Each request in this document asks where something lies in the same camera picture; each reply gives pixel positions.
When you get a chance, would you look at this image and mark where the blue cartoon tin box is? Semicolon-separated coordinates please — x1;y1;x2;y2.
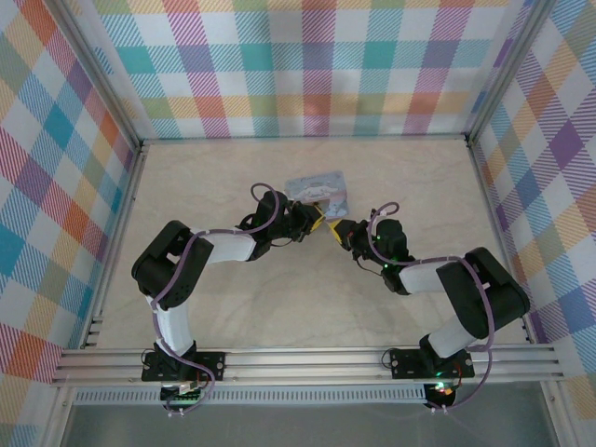
282;170;351;223

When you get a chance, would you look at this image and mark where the black controller board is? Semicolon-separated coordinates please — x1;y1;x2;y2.
427;380;458;407

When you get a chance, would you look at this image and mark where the grey metal base panel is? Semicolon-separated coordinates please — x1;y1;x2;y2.
60;403;560;447

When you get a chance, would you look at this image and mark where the green controller board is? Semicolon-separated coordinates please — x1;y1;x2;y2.
160;380;209;405

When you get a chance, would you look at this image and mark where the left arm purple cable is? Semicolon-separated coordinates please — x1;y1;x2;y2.
151;183;285;418

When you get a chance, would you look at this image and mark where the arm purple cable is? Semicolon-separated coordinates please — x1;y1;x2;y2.
151;183;285;418
365;201;497;415

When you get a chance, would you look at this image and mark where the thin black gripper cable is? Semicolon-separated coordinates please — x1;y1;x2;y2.
355;257;382;279

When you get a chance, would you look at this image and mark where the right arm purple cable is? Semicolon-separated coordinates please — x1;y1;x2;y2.
365;201;497;415

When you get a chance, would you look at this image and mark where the long aluminium floor rail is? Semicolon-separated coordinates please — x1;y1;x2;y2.
139;135;472;146

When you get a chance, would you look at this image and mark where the aluminium side floor rail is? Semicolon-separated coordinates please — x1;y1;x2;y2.
78;142;150;350
467;138;537;345

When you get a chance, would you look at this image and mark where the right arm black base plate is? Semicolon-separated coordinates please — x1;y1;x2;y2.
389;348;475;379

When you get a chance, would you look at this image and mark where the wide aluminium mounting rail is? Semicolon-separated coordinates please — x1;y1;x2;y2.
50;346;564;386

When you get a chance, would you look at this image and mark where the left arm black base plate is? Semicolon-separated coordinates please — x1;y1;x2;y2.
142;351;227;381

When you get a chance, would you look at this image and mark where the slotted grey cable duct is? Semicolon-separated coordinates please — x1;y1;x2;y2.
74;388;427;406

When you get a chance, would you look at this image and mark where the short aluminium frame post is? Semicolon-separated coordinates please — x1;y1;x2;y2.
539;379;577;447
42;384;78;447

